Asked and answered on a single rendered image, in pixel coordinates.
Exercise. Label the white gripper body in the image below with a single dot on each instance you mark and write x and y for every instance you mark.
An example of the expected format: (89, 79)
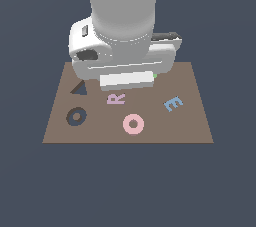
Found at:
(126, 80)

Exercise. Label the brown board with slots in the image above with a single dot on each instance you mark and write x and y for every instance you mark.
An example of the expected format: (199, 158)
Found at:
(133, 127)

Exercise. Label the purple letter R block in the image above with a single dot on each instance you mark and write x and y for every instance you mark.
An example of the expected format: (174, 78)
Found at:
(116, 99)

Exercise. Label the small green block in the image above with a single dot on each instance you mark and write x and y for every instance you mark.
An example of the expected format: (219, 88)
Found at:
(155, 76)

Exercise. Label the pink letter O block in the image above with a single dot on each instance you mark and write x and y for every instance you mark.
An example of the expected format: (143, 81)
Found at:
(133, 124)

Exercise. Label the blue letter E block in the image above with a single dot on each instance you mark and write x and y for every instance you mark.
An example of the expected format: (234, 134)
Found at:
(173, 104)

